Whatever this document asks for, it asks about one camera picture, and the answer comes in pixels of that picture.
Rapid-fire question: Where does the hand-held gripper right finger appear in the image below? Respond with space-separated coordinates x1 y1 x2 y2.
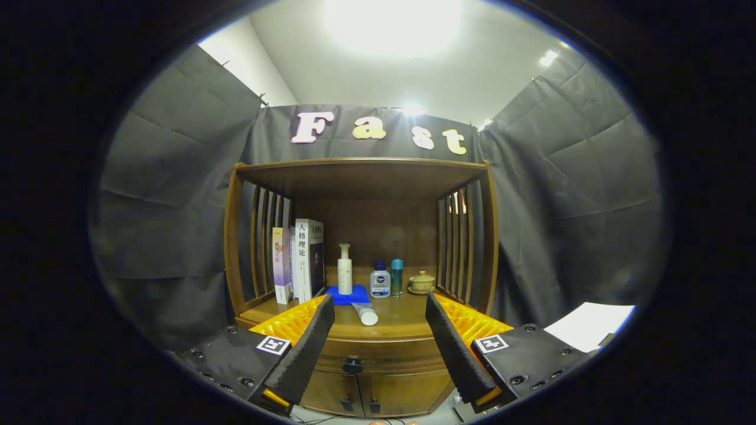
425 292 594 414

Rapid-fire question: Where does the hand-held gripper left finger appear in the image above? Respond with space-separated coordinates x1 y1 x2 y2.
174 294 336 417

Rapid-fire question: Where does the brown wooden drawer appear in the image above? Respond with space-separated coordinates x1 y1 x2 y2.
319 338 449 375

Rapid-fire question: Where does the white squeeze tube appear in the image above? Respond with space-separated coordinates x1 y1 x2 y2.
351 302 379 326

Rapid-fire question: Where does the wooden cabinet door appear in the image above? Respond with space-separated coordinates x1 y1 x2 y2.
357 369 455 418
301 370 364 417

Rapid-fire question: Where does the wooden countertop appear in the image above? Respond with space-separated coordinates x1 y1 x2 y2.
239 286 491 342

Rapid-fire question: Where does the brown wooden cabinet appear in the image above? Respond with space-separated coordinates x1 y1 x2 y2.
223 157 500 419

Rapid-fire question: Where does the beige lidded teacup with saucer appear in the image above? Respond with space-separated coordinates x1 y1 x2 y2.
408 270 436 296

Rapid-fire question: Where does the blue folded cloth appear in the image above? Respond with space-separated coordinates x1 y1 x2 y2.
325 285 372 306

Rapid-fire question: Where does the white pump bottle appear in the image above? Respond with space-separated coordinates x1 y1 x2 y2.
337 243 354 296

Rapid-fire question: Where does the thin purple book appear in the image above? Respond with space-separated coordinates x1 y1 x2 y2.
272 227 294 305

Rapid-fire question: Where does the thick white book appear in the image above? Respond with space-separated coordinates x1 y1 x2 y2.
292 218 325 304

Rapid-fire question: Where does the white bottle blue cap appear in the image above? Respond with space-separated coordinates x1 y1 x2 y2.
370 260 391 299

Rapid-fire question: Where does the white flat board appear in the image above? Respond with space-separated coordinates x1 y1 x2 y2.
543 302 636 354

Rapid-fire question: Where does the black backdrop cloth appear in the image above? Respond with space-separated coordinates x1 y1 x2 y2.
89 44 668 355

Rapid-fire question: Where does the round ceiling lamp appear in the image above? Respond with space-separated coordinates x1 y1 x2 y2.
324 0 462 57

